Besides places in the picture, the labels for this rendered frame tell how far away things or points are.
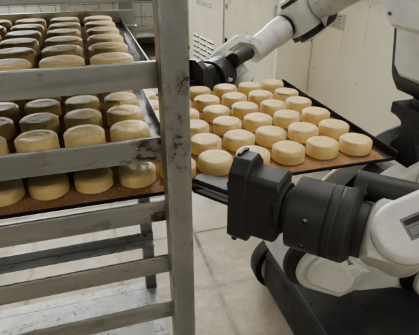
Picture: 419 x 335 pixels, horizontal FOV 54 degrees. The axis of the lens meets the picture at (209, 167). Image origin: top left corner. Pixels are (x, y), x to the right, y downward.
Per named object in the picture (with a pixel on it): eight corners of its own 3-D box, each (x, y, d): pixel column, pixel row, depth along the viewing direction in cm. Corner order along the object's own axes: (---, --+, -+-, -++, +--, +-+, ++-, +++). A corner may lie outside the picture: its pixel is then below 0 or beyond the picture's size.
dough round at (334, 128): (311, 134, 70) (313, 123, 69) (328, 126, 73) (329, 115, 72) (337, 143, 67) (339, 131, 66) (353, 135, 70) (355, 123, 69)
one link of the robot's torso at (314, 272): (416, 215, 116) (275, 190, 97) (475, 261, 99) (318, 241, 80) (390, 258, 121) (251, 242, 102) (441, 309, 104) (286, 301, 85)
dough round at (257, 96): (269, 108, 81) (270, 98, 80) (245, 105, 83) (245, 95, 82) (275, 100, 85) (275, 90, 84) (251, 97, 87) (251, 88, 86)
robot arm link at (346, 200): (320, 263, 52) (417, 295, 48) (312, 248, 43) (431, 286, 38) (345, 183, 55) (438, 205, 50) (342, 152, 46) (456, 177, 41)
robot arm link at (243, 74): (195, 72, 105) (215, 62, 114) (221, 104, 105) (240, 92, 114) (222, 42, 98) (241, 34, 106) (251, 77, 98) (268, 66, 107)
